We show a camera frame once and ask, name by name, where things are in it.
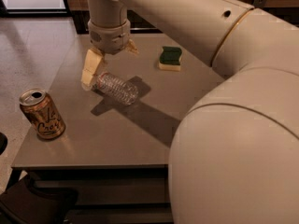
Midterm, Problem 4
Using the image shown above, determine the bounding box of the gold LaCroix soda can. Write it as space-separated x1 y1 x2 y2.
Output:
19 88 65 140

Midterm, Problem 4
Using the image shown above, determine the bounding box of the upper grey drawer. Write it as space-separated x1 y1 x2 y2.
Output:
36 178 169 205

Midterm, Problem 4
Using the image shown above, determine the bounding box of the right metal wall bracket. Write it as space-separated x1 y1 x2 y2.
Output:
252 0 267 8

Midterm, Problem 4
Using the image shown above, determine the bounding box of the grey drawer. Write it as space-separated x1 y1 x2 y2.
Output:
36 178 169 205
65 205 174 224

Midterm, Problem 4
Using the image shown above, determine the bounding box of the lower grey drawer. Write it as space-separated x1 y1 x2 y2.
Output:
65 205 174 224

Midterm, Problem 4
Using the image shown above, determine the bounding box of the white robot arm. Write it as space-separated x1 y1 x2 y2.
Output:
88 0 299 224

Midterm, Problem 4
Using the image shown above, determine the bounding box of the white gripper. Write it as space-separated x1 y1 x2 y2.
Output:
81 21 138 91

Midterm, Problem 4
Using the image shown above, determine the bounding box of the clear plastic water bottle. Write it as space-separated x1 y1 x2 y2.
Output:
96 72 138 105

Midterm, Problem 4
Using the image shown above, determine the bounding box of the green and yellow sponge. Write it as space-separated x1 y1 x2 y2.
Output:
158 46 182 72

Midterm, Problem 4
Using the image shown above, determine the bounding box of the dark brown chair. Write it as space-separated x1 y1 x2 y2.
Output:
0 175 78 224

